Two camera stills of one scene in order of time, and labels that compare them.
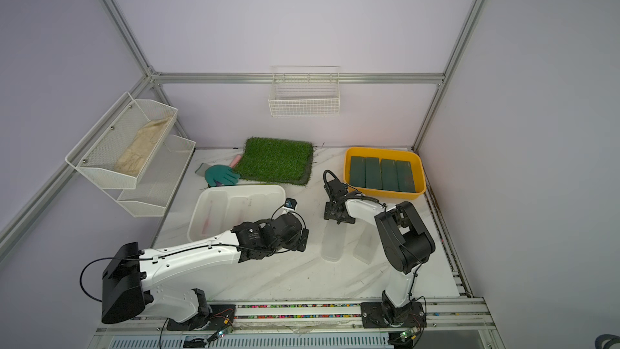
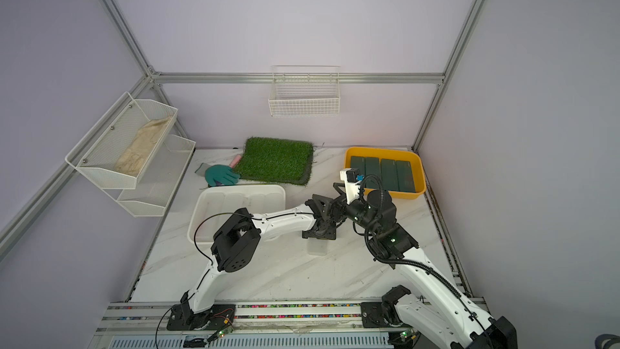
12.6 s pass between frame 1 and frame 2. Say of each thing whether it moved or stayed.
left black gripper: moved
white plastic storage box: stayed
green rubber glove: stayed
